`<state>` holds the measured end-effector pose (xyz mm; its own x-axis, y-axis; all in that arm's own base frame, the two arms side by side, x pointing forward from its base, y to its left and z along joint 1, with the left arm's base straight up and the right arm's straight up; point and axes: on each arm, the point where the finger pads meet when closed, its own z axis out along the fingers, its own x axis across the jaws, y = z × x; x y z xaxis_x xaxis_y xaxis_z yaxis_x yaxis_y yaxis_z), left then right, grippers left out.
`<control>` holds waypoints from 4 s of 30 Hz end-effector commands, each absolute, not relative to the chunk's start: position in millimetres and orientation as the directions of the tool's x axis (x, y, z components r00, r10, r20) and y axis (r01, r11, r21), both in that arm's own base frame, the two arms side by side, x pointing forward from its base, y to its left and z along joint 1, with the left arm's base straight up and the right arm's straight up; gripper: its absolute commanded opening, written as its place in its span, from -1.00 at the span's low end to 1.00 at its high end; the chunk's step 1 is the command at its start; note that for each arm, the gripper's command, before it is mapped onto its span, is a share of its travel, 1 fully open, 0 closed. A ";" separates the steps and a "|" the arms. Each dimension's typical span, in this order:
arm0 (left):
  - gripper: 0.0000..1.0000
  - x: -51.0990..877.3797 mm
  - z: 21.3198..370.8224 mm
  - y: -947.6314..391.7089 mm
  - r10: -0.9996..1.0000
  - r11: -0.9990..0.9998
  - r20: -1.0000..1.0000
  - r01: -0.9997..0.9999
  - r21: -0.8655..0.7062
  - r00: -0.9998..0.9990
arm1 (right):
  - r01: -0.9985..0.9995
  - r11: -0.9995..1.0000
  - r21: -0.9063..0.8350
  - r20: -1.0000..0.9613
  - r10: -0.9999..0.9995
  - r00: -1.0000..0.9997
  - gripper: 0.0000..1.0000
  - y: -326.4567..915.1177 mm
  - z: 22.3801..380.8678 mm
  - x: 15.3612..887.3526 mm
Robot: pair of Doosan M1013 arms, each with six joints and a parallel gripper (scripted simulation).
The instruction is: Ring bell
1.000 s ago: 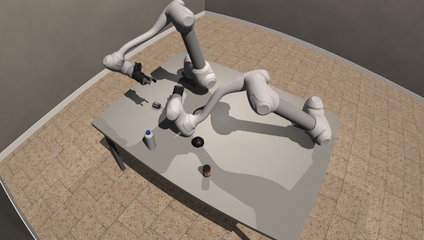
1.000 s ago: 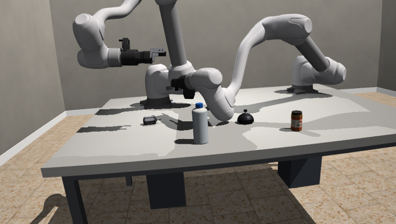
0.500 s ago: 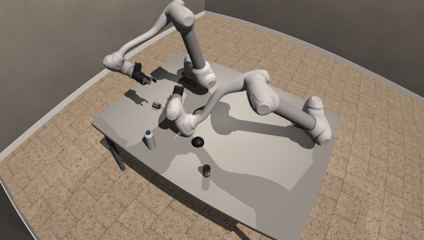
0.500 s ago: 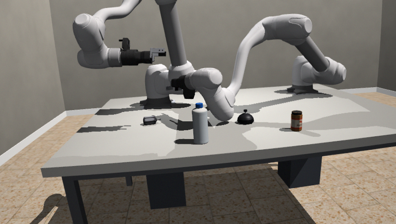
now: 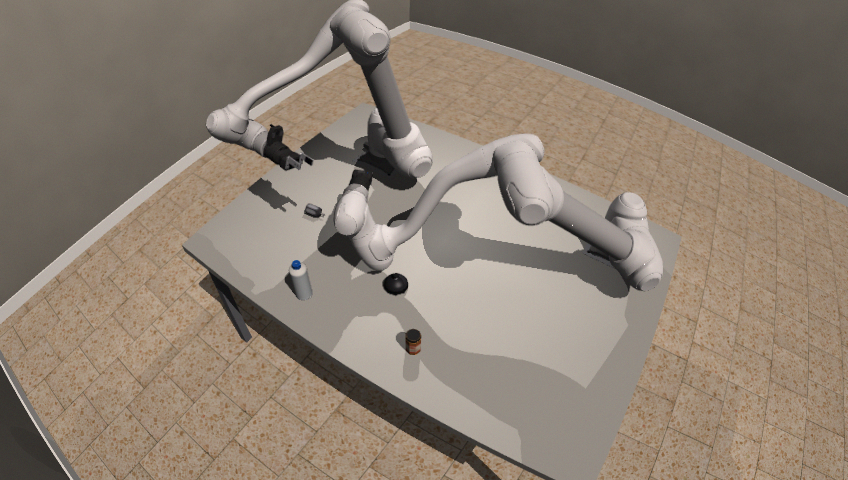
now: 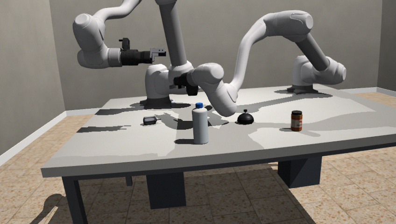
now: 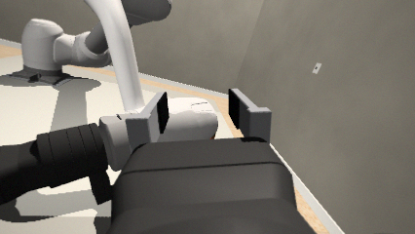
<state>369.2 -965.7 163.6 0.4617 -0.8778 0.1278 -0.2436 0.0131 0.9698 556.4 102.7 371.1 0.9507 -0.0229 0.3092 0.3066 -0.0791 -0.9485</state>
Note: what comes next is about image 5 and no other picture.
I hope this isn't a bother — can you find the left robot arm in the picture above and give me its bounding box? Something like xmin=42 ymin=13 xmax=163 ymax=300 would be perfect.
xmin=334 ymin=134 xmax=663 ymax=291

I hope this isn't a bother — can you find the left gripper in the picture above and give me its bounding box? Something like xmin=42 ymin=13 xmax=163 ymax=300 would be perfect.
xmin=342 ymin=169 xmax=373 ymax=201

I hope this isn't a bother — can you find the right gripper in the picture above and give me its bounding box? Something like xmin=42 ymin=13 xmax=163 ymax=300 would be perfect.
xmin=253 ymin=124 xmax=314 ymax=171

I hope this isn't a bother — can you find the grey bottle with blue cap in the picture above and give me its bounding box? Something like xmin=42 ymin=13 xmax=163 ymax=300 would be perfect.
xmin=289 ymin=260 xmax=313 ymax=300

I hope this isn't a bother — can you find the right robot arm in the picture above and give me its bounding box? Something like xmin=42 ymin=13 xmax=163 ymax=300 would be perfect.
xmin=206 ymin=0 xmax=433 ymax=178

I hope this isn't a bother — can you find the spice jar with black lid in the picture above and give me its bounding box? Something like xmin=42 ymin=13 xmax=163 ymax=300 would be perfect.
xmin=405 ymin=329 xmax=421 ymax=355

